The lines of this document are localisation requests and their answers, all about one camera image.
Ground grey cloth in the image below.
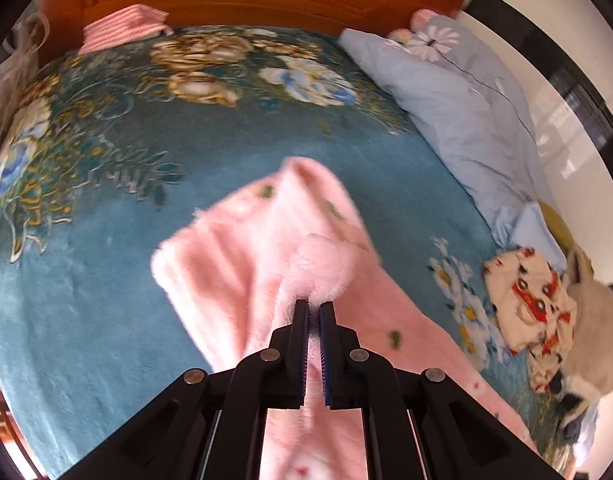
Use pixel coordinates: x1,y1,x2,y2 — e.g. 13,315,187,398
0,12,50,156

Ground cream red printed garment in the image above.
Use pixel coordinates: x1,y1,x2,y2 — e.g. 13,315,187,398
483,246,579,393

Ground beige knit sweater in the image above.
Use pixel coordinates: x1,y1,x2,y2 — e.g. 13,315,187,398
556,245,613,406

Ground pink striped folded cloth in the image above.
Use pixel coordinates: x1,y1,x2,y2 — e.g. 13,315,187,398
78,4,174,56

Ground dark window frame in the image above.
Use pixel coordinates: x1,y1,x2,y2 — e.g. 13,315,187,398
461,0,613,161

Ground olive yellow cloth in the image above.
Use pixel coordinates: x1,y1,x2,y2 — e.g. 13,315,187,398
536,201,594,271

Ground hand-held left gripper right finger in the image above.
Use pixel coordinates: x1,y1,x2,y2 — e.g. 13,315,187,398
319,301,562,480

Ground dark garment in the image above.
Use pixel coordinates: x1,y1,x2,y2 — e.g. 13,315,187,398
549,377,587,413

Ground light blue floral quilt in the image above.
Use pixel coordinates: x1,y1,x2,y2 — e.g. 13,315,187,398
339,7,569,266

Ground pink fleece garment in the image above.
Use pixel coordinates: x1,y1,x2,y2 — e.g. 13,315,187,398
150,156,542,480

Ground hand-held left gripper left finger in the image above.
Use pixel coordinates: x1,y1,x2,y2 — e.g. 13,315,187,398
61,299,309,480

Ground teal floral blanket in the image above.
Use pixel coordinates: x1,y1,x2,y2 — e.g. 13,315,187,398
0,25,552,480

